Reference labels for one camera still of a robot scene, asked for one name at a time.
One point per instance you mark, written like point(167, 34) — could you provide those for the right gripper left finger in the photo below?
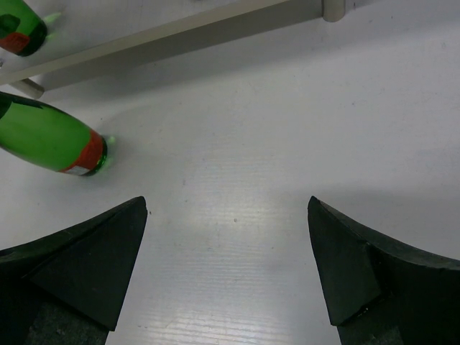
point(69, 287)

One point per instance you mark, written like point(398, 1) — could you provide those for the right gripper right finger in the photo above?
point(379, 290)

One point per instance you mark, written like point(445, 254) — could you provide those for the green glass bottle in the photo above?
point(23, 32)
point(50, 138)

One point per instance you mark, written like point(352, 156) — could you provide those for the white two-tier shelf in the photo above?
point(99, 36)

